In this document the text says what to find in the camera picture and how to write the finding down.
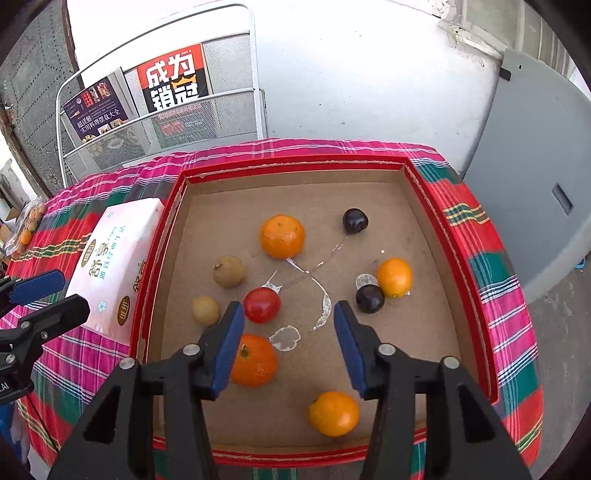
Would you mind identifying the dark plum front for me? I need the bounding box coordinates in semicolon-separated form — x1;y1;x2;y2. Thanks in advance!
342;208;370;235

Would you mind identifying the red cardboard box tray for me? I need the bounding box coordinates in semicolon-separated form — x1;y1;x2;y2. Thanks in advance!
130;155;499;468

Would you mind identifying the small red tomato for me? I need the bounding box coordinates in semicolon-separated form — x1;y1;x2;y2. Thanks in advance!
242;287;281;324

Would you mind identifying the white metal mesh rack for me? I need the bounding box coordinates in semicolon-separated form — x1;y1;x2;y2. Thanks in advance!
55;1;267;185

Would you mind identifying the dark plum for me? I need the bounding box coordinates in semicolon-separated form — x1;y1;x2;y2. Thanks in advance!
342;208;370;235
356;284;386;314

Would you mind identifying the small green kiwi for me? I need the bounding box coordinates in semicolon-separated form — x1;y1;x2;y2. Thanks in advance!
191;295;219;327

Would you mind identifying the plaid tablecloth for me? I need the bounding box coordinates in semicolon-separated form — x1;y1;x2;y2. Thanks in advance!
8;139;543;479

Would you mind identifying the grey metal cabinet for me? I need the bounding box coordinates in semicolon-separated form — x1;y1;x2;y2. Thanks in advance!
464;50;590;303

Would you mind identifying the yellow orange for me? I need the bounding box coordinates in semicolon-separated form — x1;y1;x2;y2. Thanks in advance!
377;257;413;298
308;391;360;438

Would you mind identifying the clear plastic fruit bag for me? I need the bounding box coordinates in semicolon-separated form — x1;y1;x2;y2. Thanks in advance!
1;197;47;258

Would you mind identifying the deep orange mandarin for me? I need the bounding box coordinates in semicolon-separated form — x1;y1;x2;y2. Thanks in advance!
230;334;277;388

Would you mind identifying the dark purple cookbook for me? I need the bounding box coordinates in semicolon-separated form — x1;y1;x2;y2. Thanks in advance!
61;75;129;146

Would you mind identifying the white pink tissue pack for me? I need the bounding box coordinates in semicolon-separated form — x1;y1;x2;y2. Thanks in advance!
66;198;163;345

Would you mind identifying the studded metal door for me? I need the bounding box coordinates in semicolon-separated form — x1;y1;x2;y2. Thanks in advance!
1;1;83;197

